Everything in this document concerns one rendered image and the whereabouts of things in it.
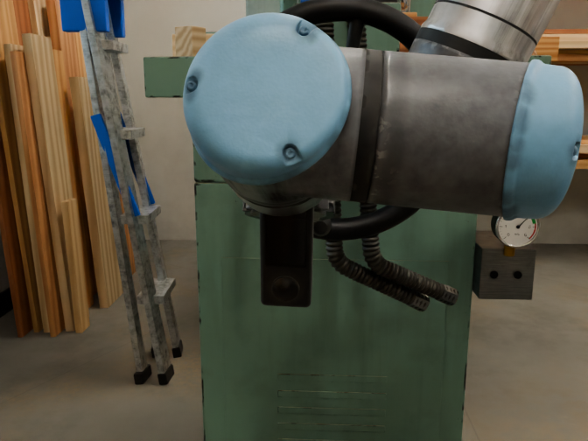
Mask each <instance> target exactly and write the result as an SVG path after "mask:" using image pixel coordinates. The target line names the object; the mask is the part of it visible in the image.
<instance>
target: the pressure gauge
mask: <svg viewBox="0 0 588 441"><path fill-rule="evenodd" d="M522 222H523V223H522ZM521 223H522V224H521ZM520 224H521V226H520V228H519V229H518V228H516V226H517V225H520ZM540 227H541V222H540V219H522V218H516V219H514V220H504V219H503V217H500V216H493V217H492V220H491V228H492V231H493V234H494V235H495V236H496V237H497V238H498V239H499V240H500V241H501V242H502V243H503V244H504V254H503V255H504V256H514V255H515V249H518V248H523V247H526V246H528V245H529V244H530V243H532V242H533V241H534V240H535V239H536V237H537V236H538V235H539V232H540Z"/></svg>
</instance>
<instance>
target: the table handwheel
mask: <svg viewBox="0 0 588 441"><path fill-rule="evenodd" d="M280 13H283V14H289V15H292V16H295V17H299V18H302V19H304V20H306V21H308V22H310V23H312V24H313V25H318V24H323V23H328V22H350V25H349V30H348V35H347V41H346V47H351V48H360V45H361V37H362V33H363V28H364V25H369V26H372V27H374V28H376V29H378V30H381V31H383V32H386V33H387V34H388V35H390V36H392V37H393V38H395V39H397V40H398V41H399V42H400V43H402V44H403V45H404V46H405V47H406V48H407V49H408V50H410V47H411V45H412V43H413V41H414V39H415V38H416V36H417V33H418V31H419V29H420V28H421V25H420V24H418V23H417V22H416V21H415V20H413V19H412V18H410V17H409V16H407V15H406V14H404V13H402V12H401V11H399V10H397V9H395V8H393V7H391V6H389V5H387V4H385V3H381V2H378V1H375V0H309V1H305V2H302V3H299V4H296V5H294V6H292V7H290V8H288V9H286V10H284V11H282V12H280ZM419 209H420V208H413V207H404V206H384V207H382V208H380V209H378V210H376V211H373V212H372V213H367V214H364V215H360V216H356V217H351V218H331V222H332V227H331V230H330V232H329V233H328V234H327V235H325V236H316V235H315V234H313V238H316V239H321V240H328V241H348V240H356V239H360V238H365V237H369V236H372V235H377V234H379V233H382V232H384V231H386V230H389V229H391V228H393V227H395V226H397V225H398V224H400V223H402V222H403V221H406V220H407V219H408V218H409V217H410V216H412V215H413V214H414V213H416V212H417V211H418V210H419Z"/></svg>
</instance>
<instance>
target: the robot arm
mask: <svg viewBox="0 0 588 441"><path fill-rule="evenodd" d="M560 1H561V0H437V1H436V2H435V4H434V6H433V8H432V10H431V12H430V15H429V17H428V19H427V20H426V21H425V22H424V23H422V25H421V28H420V29H419V31H418V33H417V35H416V38H415V39H414V41H413V43H412V45H411V47H410V49H409V52H393V51H382V50H373V49H362V48H351V47H339V46H337V44H336V43H335V42H334V41H333V40H332V39H331V38H330V37H329V36H328V35H327V34H325V33H324V32H323V31H321V30H320V29H319V28H318V27H317V26H315V25H314V24H312V23H310V22H308V21H306V20H304V19H302V18H300V17H295V16H292V15H289V14H283V13H274V12H272V13H260V14H255V15H250V16H246V17H242V18H240V19H237V20H235V21H234V22H232V23H230V24H227V25H226V26H224V27H223V28H221V29H220V30H218V31H217V32H216V33H215V34H214V35H213V36H212V37H211V38H210V39H209V40H208V41H207V42H206V43H205V44H204V45H203V46H202V47H201V48H200V49H199V51H198V53H197V54H196V56H195V57H194V59H193V61H192V64H191V65H190V68H189V70H188V73H187V76H186V78H185V85H184V93H183V108H184V115H185V121H186V125H187V127H188V129H189V131H190V134H191V137H192V141H193V144H194V146H195V148H196V150H197V152H198V153H199V155H200V157H201V158H202V159H203V161H204V162H205V163H206V164H207V165H208V166H209V167H210V168H211V169H212V170H213V171H215V172H216V173H218V174H219V175H221V176H222V177H223V179H224V180H225V181H226V182H227V183H228V185H229V186H230V187H231V188H232V190H233V191H234V192H235V193H236V195H237V196H238V197H239V198H240V199H241V200H242V201H243V202H242V211H243V212H245V214H246V215H247V216H249V217H253V218H256V219H259V220H260V264H261V302H262V304H263V305H272V306H289V307H308V306H310V304H311V301H312V264H313V228H314V222H316V221H324V220H327V219H331V218H333V217H334V216H335V200H343V201H355V202H363V203H366V202H367V203H369V204H378V205H387V206H396V207H413V208H422V209H430V210H439V211H448V212H457V213H466V214H483V215H492V216H500V217H503V219H504V220H505V221H512V220H514V219H516V218H522V219H541V218H544V217H546V216H548V215H550V214H551V213H553V212H554V211H555V210H556V209H557V207H558V206H559V205H560V203H561V202H562V200H563V199H564V196H565V194H566V193H567V191H568V189H569V186H570V184H571V180H572V178H573V174H574V171H575V169H576V165H577V161H578V153H579V149H580V145H581V140H582V134H583V125H584V100H583V93H582V88H581V86H580V83H579V80H578V77H577V76H576V75H575V74H574V73H573V72H572V71H571V70H570V69H569V68H567V67H564V66H555V65H549V64H544V63H543V62H542V61H541V60H539V59H532V60H531V61H530V62H528V61H529V59H530V57H531V55H532V53H533V51H534V50H535V48H536V46H537V44H538V42H539V40H540V38H541V36H542V35H543V33H544V31H545V29H546V27H547V25H548V23H549V21H550V20H551V18H552V16H553V14H554V12H555V10H556V8H557V6H558V5H559V3H560Z"/></svg>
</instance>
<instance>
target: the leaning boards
mask: <svg viewBox="0 0 588 441"><path fill-rule="evenodd" d="M93 115H94V113H93V108H92V102H91V97H90V92H89V86H88V77H87V71H86V66H85V60H84V55H83V50H82V44H81V35H80V33H79V32H65V31H62V25H61V15H60V0H0V231H1V236H2V242H3V252H4V258H5V263H6V269H7V274H8V279H9V285H10V294H11V300H12V305H13V311H14V316H15V321H16V327H17V336H18V337H19V338H23V337H24V336H25V335H26V334H27V333H28V332H30V331H31V330H32V329H33V331H34V332H35V333H39V332H40V331H41V330H42V329H43V330H44V333H50V335H51V337H56V336H57V335H58V334H59V333H61V332H62V331H63V330H64V329H65V328H66V332H73V331H74V330H75V331H76V333H83V332H84V331H85V330H86V329H87V328H88V327H89V326H90V322H89V310H88V308H89V307H91V306H92V305H93V304H94V299H93V295H94V294H95V293H96V292H98V298H99V306H100V308H109V307H110V306H111V305H112V304H113V303H114V302H115V301H116V300H117V299H118V298H119V297H120V296H121V295H122V294H123V286H122V280H121V275H120V270H119V264H118V259H117V253H116V244H115V238H114V233H113V228H112V222H111V217H110V211H109V202H108V196H107V191H106V186H105V180H104V175H103V169H102V161H101V155H100V150H99V144H98V139H97V134H96V131H95V127H94V125H93V123H92V120H91V117H90V116H93Z"/></svg>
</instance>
